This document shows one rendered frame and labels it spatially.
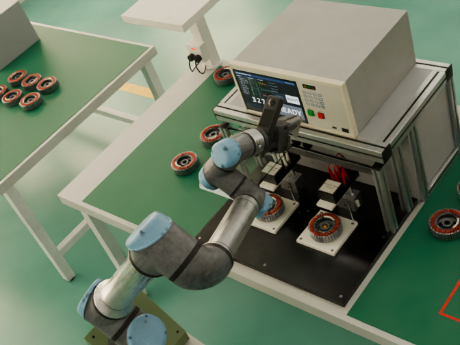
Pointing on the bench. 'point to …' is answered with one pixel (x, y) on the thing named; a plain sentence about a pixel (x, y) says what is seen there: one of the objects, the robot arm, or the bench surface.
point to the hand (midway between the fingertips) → (298, 116)
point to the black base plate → (272, 259)
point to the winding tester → (333, 60)
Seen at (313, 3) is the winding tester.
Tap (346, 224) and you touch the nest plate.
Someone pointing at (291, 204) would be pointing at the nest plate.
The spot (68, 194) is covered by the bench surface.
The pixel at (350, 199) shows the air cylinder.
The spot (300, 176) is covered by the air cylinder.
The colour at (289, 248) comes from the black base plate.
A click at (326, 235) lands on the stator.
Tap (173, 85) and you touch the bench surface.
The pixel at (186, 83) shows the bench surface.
